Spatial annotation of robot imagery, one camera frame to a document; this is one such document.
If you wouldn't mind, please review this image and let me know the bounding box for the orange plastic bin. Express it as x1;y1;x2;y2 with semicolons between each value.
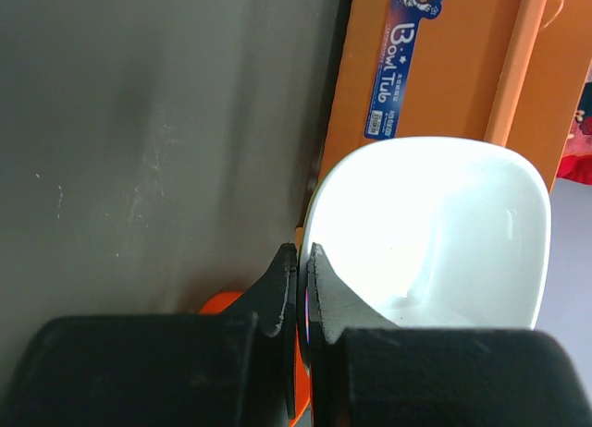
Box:
318;0;592;195

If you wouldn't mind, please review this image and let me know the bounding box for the red patterned cloth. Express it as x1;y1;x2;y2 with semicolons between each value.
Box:
556;69;592;186

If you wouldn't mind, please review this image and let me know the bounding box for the white square bowl orange rim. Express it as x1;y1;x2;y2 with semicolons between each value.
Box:
198;135;552;427

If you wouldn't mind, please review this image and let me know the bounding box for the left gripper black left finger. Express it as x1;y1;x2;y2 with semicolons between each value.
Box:
1;243;297;426

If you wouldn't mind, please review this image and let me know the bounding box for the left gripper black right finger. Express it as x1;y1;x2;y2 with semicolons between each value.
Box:
305;245;591;426

